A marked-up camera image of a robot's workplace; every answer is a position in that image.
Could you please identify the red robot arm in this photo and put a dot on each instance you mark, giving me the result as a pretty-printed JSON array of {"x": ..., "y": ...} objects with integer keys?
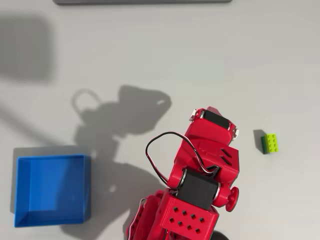
[{"x": 207, "y": 155}]

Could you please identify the green lego brick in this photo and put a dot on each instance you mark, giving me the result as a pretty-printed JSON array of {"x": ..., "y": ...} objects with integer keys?
[{"x": 272, "y": 143}]

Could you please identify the blue plastic box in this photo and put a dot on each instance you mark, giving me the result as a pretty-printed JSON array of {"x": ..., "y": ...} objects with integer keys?
[{"x": 50, "y": 187}]

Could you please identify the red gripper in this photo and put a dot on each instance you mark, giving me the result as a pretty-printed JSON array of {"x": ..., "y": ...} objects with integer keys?
[{"x": 209, "y": 130}]

